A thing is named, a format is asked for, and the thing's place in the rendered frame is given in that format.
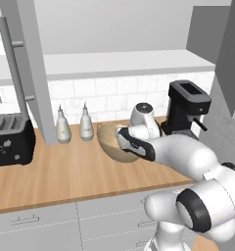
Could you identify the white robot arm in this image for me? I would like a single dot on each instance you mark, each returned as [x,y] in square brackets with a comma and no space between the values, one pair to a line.
[188,157]

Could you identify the tan round basket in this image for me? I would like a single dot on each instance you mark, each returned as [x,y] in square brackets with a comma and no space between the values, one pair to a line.
[109,143]

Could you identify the grey upper cabinet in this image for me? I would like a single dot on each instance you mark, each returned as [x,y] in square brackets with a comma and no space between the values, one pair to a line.
[122,65]

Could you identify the grey cabinet door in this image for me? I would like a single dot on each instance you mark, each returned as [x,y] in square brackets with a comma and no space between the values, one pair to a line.
[230,59]
[37,81]

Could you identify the white bottle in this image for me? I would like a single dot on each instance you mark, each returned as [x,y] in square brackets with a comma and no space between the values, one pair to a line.
[63,129]
[86,127]

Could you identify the black coffee machine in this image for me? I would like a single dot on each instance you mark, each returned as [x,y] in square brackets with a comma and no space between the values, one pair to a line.
[181,111]

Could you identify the grey drawer front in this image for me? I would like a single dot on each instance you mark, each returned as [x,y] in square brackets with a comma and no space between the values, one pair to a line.
[113,243]
[41,238]
[109,225]
[106,205]
[54,215]

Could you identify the black toaster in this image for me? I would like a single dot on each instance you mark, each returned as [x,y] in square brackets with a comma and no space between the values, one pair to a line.
[11,143]

